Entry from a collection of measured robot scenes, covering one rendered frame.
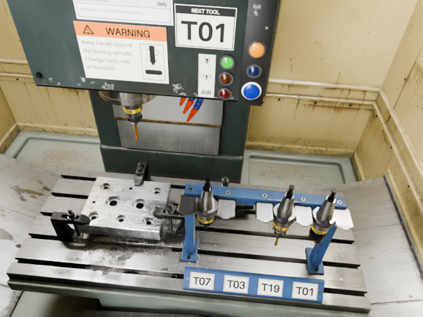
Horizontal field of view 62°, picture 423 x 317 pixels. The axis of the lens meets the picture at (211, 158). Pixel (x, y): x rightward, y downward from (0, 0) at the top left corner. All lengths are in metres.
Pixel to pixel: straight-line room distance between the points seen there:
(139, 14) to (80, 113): 1.59
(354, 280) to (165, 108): 0.96
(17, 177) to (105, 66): 1.33
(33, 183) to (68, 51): 1.30
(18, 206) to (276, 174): 1.32
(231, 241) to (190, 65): 0.82
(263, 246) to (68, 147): 1.38
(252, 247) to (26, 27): 0.98
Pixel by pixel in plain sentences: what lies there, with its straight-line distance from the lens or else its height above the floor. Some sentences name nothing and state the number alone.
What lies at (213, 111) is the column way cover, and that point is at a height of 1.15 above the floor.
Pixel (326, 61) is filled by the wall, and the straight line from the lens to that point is 1.83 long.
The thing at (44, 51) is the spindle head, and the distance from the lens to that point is 0.72.
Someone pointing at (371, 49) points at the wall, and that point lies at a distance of 1.85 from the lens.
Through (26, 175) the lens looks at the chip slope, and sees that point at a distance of 1.96.
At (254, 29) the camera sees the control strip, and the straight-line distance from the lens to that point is 0.61.
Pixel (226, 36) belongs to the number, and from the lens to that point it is 0.61.
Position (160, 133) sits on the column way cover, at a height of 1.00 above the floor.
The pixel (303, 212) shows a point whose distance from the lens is 1.04.
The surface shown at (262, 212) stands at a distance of 1.01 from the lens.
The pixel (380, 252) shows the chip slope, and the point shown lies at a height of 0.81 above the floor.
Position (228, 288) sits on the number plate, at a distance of 1.20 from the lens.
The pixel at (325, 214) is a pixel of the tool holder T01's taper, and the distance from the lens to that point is 1.01.
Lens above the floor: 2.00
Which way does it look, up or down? 43 degrees down
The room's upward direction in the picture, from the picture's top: 3 degrees clockwise
